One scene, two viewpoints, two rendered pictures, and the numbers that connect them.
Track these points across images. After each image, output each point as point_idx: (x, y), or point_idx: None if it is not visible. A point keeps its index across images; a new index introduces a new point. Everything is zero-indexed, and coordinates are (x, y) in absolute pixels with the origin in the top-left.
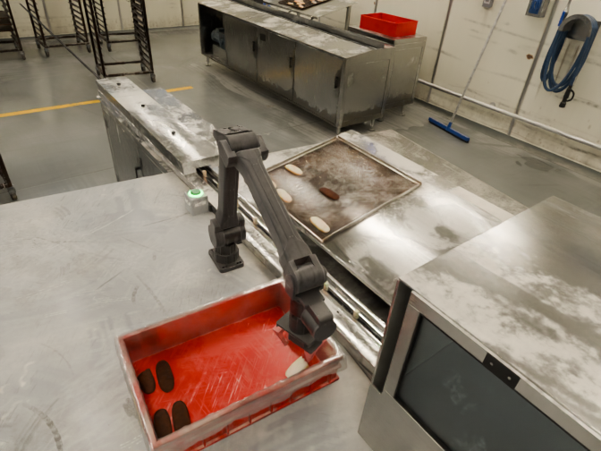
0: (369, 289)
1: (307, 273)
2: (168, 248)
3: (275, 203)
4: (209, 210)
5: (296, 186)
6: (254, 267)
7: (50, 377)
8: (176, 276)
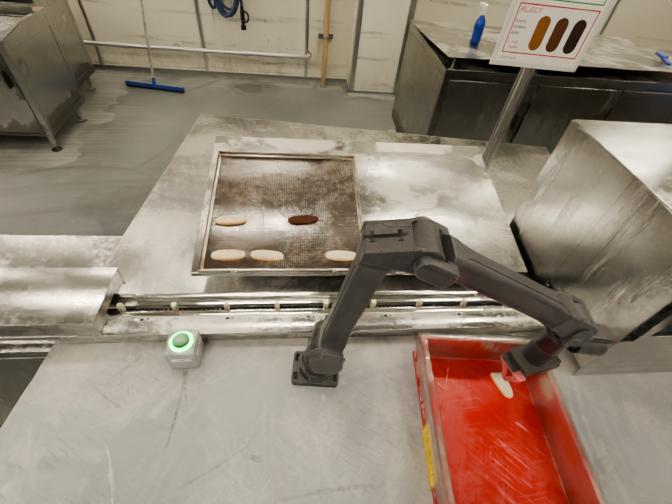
0: None
1: (590, 315)
2: (248, 430)
3: (524, 280)
4: (204, 342)
5: (261, 236)
6: (345, 347)
7: None
8: (314, 443)
